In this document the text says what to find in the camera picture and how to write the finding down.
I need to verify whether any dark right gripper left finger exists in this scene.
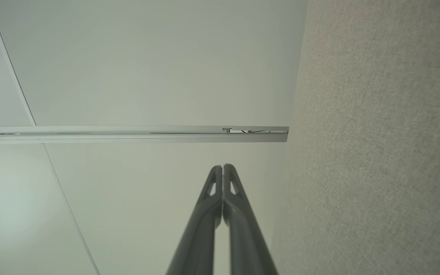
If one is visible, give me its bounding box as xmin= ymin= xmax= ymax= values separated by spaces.
xmin=166 ymin=165 xmax=223 ymax=275

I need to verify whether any grey metal frame post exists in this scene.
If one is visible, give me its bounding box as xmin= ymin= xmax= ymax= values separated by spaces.
xmin=0 ymin=126 xmax=290 ymax=144

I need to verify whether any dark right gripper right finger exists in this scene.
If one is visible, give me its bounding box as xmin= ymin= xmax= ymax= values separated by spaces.
xmin=223 ymin=164 xmax=278 ymax=275

